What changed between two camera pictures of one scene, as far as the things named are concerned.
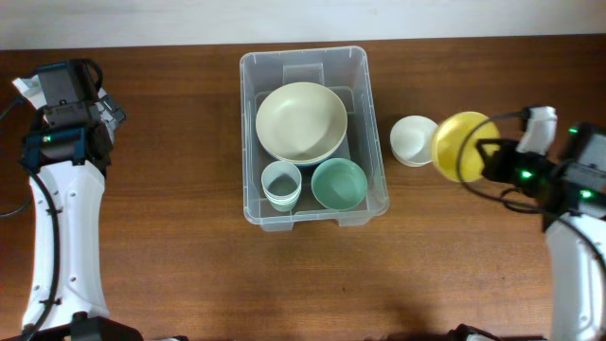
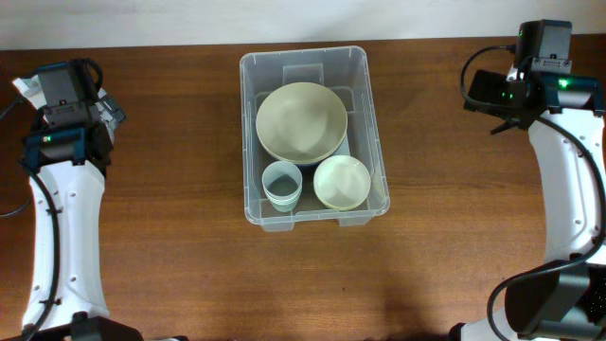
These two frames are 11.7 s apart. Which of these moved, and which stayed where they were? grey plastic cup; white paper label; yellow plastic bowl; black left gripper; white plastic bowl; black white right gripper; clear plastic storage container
Moved: white plastic bowl; yellow plastic bowl; black white right gripper
Stayed: white paper label; grey plastic cup; clear plastic storage container; black left gripper
